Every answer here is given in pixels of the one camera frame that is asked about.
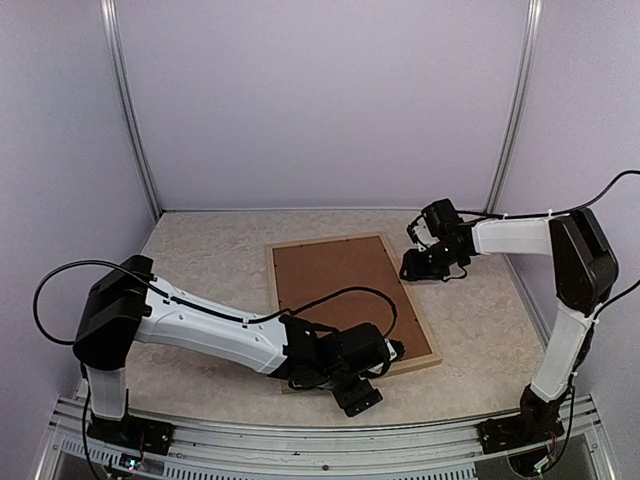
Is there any aluminium enclosure post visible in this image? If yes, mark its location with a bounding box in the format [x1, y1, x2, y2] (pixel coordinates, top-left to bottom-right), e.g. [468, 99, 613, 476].
[483, 0, 544, 213]
[100, 0, 164, 221]

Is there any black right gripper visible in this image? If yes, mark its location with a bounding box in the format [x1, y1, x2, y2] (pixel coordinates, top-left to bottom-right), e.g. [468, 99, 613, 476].
[401, 240, 463, 281]

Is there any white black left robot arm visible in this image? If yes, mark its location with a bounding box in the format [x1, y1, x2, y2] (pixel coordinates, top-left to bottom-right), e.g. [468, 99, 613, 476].
[72, 255, 398, 448]

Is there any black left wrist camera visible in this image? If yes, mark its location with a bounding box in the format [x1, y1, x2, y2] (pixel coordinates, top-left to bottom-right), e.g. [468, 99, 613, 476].
[339, 323, 405, 379]

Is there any aluminium enclosure post right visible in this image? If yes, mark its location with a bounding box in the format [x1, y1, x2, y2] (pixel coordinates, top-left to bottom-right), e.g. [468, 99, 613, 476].
[483, 0, 544, 213]

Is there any aluminium enclosure post left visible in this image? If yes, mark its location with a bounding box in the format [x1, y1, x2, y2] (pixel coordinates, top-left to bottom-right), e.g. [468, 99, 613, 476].
[100, 0, 164, 221]

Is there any brown hardboard backing panel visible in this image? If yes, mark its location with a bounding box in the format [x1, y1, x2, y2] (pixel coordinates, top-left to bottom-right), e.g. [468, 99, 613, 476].
[271, 237, 435, 366]

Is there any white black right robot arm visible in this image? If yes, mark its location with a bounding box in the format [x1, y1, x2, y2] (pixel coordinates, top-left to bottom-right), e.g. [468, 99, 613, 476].
[399, 199, 619, 449]

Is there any light wooden picture frame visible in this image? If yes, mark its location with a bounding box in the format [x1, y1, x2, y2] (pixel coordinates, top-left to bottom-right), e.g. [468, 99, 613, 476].
[264, 232, 445, 395]

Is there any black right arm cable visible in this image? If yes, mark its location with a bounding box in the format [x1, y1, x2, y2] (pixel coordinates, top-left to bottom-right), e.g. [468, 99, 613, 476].
[459, 169, 640, 316]

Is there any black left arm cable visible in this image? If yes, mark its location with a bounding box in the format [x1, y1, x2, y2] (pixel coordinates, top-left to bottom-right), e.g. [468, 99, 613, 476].
[32, 258, 401, 346]

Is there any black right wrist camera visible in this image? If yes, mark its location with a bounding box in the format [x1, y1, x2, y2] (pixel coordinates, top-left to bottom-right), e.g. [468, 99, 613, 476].
[406, 198, 463, 247]

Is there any aluminium front rail base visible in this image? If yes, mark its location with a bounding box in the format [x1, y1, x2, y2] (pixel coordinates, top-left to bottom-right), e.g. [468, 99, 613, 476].
[30, 396, 620, 479]

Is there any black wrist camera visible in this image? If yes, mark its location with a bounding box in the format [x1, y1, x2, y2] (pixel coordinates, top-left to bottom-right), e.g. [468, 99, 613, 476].
[406, 198, 463, 247]
[339, 323, 405, 379]

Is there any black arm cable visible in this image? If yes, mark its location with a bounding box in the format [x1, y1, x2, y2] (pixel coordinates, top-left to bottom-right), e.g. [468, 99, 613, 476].
[459, 169, 640, 316]
[32, 258, 401, 346]

